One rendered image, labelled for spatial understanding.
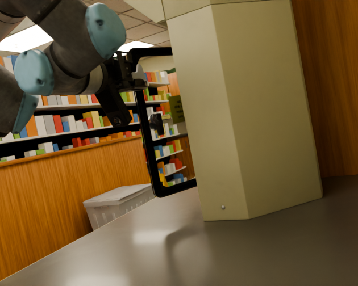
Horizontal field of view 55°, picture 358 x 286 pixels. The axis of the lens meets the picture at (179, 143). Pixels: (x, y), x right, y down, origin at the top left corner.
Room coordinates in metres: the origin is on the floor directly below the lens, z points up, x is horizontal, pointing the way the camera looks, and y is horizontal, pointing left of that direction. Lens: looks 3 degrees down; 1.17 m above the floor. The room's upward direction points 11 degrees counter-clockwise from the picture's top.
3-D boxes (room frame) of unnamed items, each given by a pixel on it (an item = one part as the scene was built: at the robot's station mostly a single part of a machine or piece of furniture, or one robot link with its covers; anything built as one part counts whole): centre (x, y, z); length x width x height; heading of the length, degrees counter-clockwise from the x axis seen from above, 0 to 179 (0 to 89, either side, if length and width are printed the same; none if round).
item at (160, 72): (0.99, -0.03, 1.19); 0.30 x 0.01 x 0.40; 126
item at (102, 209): (3.18, 0.62, 0.49); 0.60 x 0.42 x 0.33; 152
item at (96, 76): (0.69, 0.16, 1.30); 0.08 x 0.05 x 0.08; 63
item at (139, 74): (0.84, 0.06, 1.30); 0.09 x 0.03 x 0.06; 153
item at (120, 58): (0.76, 0.12, 1.31); 0.12 x 0.08 x 0.09; 153
